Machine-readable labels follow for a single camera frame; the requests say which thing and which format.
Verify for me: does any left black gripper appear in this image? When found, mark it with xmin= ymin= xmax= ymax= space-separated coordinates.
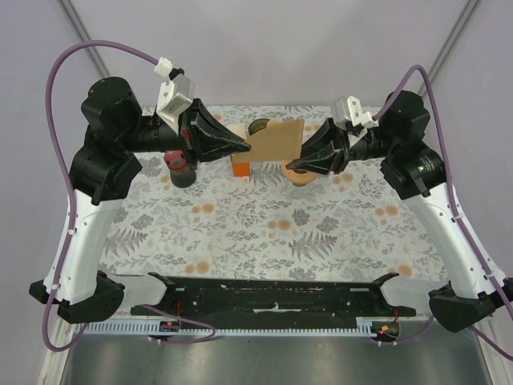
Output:
xmin=121 ymin=98 xmax=252 ymax=170

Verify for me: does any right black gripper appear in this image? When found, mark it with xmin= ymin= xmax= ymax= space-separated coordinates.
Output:
xmin=286 ymin=116 xmax=398 ymax=176

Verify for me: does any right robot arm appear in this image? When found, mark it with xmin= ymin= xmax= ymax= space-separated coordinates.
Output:
xmin=286 ymin=91 xmax=512 ymax=333

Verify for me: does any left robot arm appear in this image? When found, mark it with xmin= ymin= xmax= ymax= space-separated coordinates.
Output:
xmin=29 ymin=75 xmax=250 ymax=324

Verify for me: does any orange coffee filter box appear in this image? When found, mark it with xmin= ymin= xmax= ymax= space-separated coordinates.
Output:
xmin=228 ymin=124 xmax=251 ymax=177

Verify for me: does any green glass coffee dripper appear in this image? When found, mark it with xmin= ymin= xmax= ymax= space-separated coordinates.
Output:
xmin=248 ymin=118 xmax=269 ymax=136

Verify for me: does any red capped dark bottle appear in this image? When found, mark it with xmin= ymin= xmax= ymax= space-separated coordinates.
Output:
xmin=164 ymin=151 xmax=196 ymax=188

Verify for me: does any floral tablecloth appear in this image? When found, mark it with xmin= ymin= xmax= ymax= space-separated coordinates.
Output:
xmin=86 ymin=104 xmax=456 ymax=286

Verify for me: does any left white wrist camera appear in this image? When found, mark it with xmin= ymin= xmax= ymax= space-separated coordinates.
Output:
xmin=154 ymin=57 xmax=195 ymax=134

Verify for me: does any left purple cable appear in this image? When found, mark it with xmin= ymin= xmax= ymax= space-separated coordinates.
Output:
xmin=42 ymin=40 xmax=217 ymax=353

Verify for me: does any purple cable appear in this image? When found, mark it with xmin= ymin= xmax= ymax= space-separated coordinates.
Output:
xmin=372 ymin=64 xmax=513 ymax=360
xmin=42 ymin=40 xmax=217 ymax=353

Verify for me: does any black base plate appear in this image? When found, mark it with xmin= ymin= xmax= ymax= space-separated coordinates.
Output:
xmin=130 ymin=274 xmax=417 ymax=328

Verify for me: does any aluminium frame rail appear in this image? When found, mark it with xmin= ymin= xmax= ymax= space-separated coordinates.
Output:
xmin=55 ymin=0 xmax=111 ymax=79

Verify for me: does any white cable duct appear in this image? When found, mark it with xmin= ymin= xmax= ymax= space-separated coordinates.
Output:
xmin=85 ymin=317 xmax=377 ymax=338

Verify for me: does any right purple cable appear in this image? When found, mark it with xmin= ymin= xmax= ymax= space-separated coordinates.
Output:
xmin=372 ymin=64 xmax=513 ymax=360

